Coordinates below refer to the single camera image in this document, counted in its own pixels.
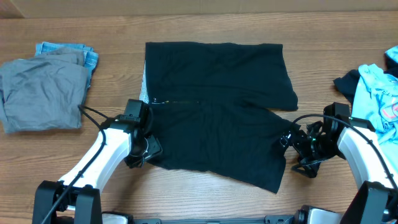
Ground light blue t-shirt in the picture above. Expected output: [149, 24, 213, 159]
[352, 47, 397, 165]

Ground black shorts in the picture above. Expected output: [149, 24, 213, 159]
[145, 42, 298, 193]

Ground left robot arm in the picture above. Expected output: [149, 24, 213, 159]
[32, 99, 162, 224]

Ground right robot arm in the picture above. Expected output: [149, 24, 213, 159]
[278, 103, 397, 223]

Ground black garment under pile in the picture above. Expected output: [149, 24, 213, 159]
[333, 53, 397, 105]

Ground blue denim folded garment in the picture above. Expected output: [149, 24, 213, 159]
[35, 42, 98, 89]

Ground grey folded shorts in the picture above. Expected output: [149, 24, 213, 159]
[1, 47, 90, 134]

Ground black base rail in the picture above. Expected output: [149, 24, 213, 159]
[102, 211, 352, 224]

